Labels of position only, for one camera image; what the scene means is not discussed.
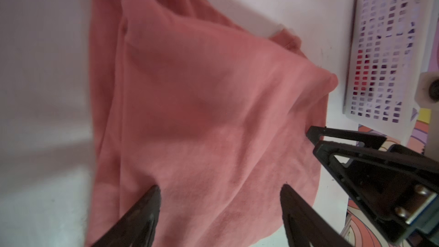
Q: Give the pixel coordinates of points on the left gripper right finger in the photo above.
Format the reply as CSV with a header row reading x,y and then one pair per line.
x,y
304,227

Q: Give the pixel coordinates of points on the pink t shirt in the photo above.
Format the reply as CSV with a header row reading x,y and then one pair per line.
x,y
185,99

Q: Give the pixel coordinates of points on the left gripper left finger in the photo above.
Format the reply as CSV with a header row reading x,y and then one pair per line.
x,y
137,226

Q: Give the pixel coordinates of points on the white plastic laundry basket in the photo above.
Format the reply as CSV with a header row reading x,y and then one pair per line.
x,y
391,46

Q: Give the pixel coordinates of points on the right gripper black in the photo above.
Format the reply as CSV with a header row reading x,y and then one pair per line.
x,y
398,193

